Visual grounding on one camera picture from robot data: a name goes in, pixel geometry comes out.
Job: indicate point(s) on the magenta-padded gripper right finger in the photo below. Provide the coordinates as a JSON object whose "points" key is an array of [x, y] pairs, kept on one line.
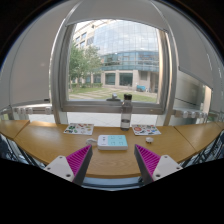
{"points": [[165, 167]]}

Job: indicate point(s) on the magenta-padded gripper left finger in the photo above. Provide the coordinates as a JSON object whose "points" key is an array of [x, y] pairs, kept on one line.
{"points": [[62, 167]]}

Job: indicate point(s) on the small white charger block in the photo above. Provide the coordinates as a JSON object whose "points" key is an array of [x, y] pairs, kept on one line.
{"points": [[149, 140]]}

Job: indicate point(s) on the white power strip plug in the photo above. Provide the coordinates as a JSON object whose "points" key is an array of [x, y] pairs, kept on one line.
{"points": [[91, 141]]}

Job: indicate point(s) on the sticker sheet with food pictures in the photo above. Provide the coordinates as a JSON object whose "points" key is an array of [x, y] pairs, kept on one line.
{"points": [[79, 129]]}

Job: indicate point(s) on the sticker sheet with red circle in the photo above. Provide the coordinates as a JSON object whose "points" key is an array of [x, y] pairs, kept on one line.
{"points": [[146, 130]]}

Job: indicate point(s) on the clear grey water bottle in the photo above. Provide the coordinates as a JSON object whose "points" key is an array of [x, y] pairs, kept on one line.
{"points": [[126, 113]]}

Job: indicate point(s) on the white roller blind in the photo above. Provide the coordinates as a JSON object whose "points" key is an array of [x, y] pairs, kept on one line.
{"points": [[116, 13], [33, 70], [193, 50]]}

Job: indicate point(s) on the green tree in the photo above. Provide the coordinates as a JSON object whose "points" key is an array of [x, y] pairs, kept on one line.
{"points": [[81, 63]]}

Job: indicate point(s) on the glass office building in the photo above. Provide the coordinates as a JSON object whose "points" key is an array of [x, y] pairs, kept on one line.
{"points": [[126, 43]]}

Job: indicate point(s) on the grey rail with white knobs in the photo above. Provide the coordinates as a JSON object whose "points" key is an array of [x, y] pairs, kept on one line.
{"points": [[33, 110], [190, 113]]}

